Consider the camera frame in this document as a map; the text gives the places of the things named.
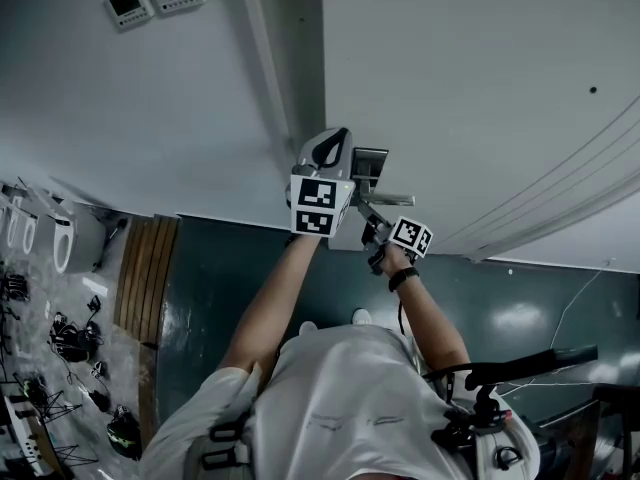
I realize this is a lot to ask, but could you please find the black chest camera mount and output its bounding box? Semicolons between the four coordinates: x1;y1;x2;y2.
430;382;512;452

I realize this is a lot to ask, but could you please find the black helmet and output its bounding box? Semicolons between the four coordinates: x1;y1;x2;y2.
106;404;144;463

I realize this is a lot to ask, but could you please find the white t-shirt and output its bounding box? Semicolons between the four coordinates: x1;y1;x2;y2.
140;323;541;480

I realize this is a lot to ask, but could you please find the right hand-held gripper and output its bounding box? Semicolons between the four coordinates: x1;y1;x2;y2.
355;199;434;276

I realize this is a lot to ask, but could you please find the white round-fronted appliance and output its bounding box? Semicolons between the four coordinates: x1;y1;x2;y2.
0;182;41;257
38;198;107;275

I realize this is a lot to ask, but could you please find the black wristband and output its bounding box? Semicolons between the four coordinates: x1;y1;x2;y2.
388;266;421;293

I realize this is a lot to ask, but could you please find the thin white cable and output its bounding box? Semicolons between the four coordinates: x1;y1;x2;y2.
548;257;618;352

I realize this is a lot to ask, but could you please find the black tripod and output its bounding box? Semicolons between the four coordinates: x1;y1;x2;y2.
12;372;84;424

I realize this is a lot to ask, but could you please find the black headset bundle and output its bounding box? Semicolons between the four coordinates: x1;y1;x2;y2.
47;294;105;364

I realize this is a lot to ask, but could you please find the black strap buckle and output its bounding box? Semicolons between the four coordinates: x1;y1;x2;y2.
200;411;252;472

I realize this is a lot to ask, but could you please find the silver door lock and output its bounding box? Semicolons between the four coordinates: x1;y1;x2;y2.
351;146;390;195

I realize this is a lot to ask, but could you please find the person's right forearm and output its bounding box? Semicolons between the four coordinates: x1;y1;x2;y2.
384;247;474;375

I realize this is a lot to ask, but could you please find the silver door handle lever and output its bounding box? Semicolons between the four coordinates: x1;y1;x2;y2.
357;191;417;208

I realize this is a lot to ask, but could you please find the white door frame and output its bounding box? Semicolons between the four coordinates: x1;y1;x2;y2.
236;0;327;155

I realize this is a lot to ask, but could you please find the white door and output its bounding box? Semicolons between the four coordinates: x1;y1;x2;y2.
321;0;640;274

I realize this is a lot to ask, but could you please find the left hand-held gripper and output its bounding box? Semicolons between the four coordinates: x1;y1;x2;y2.
288;127;358;240

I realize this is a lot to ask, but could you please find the wooden slatted panel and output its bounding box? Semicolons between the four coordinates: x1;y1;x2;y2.
113;214;181;345

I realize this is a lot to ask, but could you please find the person's left forearm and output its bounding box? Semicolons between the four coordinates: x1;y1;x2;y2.
215;230;329;377

